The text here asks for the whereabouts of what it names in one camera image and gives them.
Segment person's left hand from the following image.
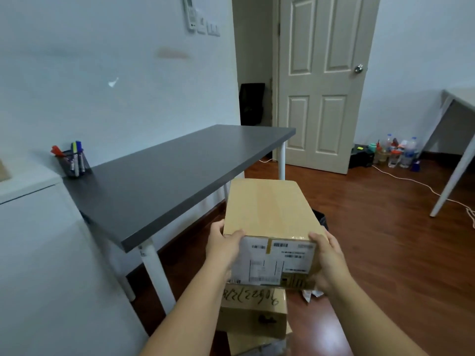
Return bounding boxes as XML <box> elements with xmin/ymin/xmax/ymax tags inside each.
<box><xmin>205</xmin><ymin>220</ymin><xmax>247</xmax><ymax>273</ymax></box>

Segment person's right hand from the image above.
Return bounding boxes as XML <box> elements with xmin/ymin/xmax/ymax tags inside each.
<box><xmin>308</xmin><ymin>230</ymin><xmax>355</xmax><ymax>297</ymax></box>

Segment paper pieces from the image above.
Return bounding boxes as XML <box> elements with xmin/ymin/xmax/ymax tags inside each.
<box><xmin>301</xmin><ymin>289</ymin><xmax>324</xmax><ymax>304</ymax></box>

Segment long cardboard box end labels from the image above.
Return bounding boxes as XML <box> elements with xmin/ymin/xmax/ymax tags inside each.
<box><xmin>222</xmin><ymin>178</ymin><xmax>329</xmax><ymax>290</ymax></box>

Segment cardboard box with dashed label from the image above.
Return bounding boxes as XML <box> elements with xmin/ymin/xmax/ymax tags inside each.
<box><xmin>218</xmin><ymin>285</ymin><xmax>289</xmax><ymax>340</ymax></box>

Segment cardboard box with white labels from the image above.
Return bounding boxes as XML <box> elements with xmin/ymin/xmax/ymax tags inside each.
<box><xmin>226</xmin><ymin>322</ymin><xmax>294</xmax><ymax>356</ymax></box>

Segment black mesh pen holder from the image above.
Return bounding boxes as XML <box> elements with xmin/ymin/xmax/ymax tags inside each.
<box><xmin>59</xmin><ymin>148</ymin><xmax>92</xmax><ymax>178</ymax></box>

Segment person's left forearm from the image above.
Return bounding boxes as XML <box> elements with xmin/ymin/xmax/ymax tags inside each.
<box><xmin>139</xmin><ymin>263</ymin><xmax>231</xmax><ymax>356</ymax></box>

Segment person's right forearm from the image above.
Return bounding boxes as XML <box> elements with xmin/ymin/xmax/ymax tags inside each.
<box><xmin>326</xmin><ymin>281</ymin><xmax>428</xmax><ymax>356</ymax></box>

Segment cluster of plastic bottles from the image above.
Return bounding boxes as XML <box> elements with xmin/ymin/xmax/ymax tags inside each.
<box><xmin>373</xmin><ymin>133</ymin><xmax>422</xmax><ymax>169</ymax></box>

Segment black fabric bag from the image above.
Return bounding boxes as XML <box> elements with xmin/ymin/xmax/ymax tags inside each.
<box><xmin>238</xmin><ymin>82</ymin><xmax>266</xmax><ymax>127</ymax></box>

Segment white panel door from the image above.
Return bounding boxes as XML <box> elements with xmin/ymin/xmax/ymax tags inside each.
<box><xmin>276</xmin><ymin>0</ymin><xmax>382</xmax><ymax>176</ymax></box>

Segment white cabinet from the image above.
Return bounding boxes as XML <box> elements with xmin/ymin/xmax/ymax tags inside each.
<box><xmin>0</xmin><ymin>155</ymin><xmax>149</xmax><ymax>356</ymax></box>

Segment long white cable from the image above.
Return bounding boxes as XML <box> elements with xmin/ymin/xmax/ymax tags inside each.
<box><xmin>371</xmin><ymin>165</ymin><xmax>475</xmax><ymax>229</ymax></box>

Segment white wall remote holder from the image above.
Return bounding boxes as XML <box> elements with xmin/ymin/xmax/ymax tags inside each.
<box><xmin>182</xmin><ymin>0</ymin><xmax>197</xmax><ymax>32</ymax></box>

